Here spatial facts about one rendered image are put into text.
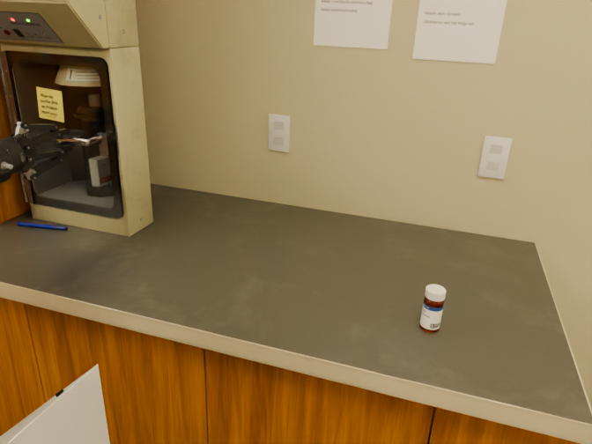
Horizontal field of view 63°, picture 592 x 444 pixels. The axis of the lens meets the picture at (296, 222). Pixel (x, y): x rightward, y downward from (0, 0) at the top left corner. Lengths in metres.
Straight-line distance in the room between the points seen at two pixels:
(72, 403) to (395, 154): 1.15
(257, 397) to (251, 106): 0.89
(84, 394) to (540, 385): 0.71
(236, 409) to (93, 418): 0.57
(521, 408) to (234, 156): 1.11
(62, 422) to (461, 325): 0.75
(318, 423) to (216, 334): 0.27
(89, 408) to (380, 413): 0.58
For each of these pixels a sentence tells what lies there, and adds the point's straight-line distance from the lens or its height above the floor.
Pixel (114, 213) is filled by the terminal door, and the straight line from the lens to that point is 1.33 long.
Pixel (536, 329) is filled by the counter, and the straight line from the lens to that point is 1.09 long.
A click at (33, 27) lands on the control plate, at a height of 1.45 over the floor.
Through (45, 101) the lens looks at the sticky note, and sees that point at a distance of 1.36.
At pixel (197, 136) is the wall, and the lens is 1.64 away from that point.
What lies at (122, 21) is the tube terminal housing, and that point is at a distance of 1.27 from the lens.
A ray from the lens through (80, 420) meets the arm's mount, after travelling 0.52.
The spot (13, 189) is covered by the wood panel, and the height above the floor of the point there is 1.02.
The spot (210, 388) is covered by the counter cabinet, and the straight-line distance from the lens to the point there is 1.07.
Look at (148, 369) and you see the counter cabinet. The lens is 1.12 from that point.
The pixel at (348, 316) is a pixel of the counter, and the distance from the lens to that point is 0.99.
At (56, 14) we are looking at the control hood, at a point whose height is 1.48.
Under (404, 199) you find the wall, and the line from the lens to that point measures 1.48.
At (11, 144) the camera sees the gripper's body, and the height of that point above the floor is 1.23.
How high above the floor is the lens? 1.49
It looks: 23 degrees down
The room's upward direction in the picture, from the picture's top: 3 degrees clockwise
